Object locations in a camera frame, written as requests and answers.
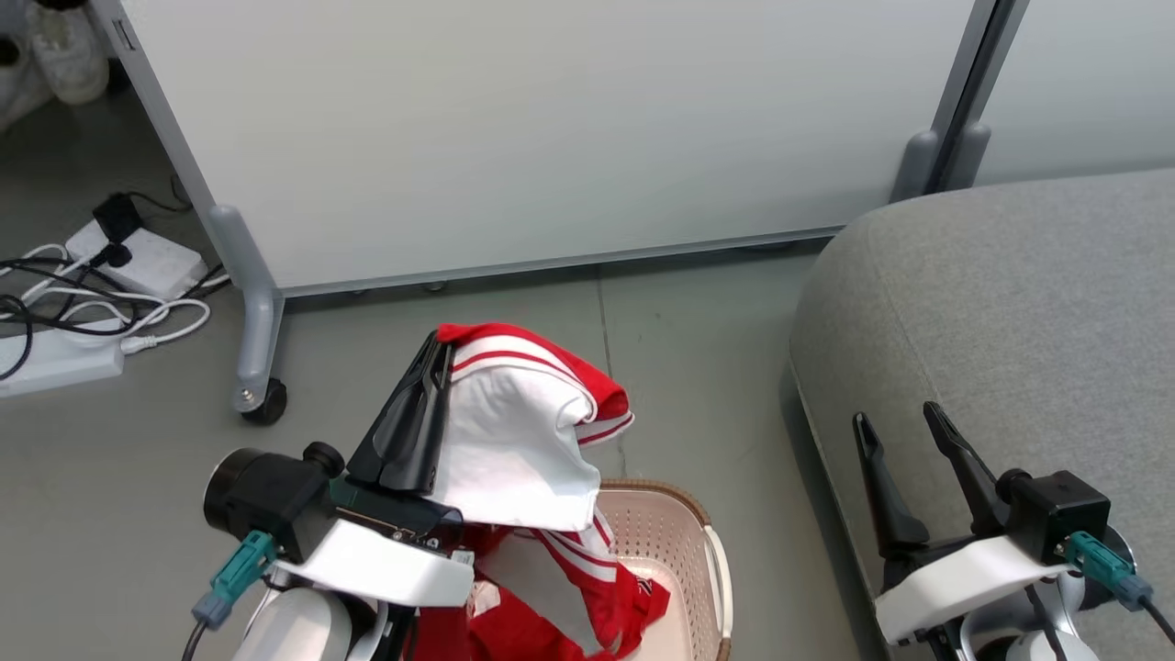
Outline white power cable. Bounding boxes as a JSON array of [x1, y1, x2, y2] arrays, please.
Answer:
[[0, 243, 212, 356]]

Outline grey fabric sofa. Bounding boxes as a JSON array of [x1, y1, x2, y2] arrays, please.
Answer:
[[788, 168, 1175, 661]]

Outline cream perforated laundry basket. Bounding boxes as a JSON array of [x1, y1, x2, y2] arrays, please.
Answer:
[[587, 477, 734, 661]]

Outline red and white sports clothing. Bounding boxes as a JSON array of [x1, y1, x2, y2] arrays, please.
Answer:
[[408, 321, 673, 661]]

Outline teal plug right camera cable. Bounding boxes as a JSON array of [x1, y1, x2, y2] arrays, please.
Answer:
[[1063, 531, 1175, 645]]

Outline white square power strip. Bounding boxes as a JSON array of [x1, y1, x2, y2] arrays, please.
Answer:
[[64, 218, 208, 300]]

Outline white power strips with cables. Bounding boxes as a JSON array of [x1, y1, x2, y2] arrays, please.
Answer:
[[0, 188, 232, 382]]

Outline narrow white partition panel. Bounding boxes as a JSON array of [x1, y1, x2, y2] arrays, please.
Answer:
[[936, 0, 1175, 191]]

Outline black power adapter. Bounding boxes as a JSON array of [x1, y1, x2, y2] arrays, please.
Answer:
[[92, 193, 144, 244]]

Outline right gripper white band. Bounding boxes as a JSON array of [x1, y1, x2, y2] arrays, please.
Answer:
[[852, 400, 1073, 646]]

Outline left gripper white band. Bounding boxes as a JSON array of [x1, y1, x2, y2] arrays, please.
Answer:
[[274, 330, 476, 609]]

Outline wide white partition panel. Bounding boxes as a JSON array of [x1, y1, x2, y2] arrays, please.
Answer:
[[87, 0, 1003, 412]]

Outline black caster wheel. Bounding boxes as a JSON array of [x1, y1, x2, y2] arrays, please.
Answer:
[[241, 378, 288, 426]]

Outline teal plug camera cable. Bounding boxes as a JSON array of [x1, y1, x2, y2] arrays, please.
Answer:
[[181, 531, 278, 661], [1063, 531, 1175, 645]]

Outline teal plug left camera cable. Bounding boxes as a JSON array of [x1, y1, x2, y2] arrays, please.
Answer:
[[181, 531, 278, 661]]

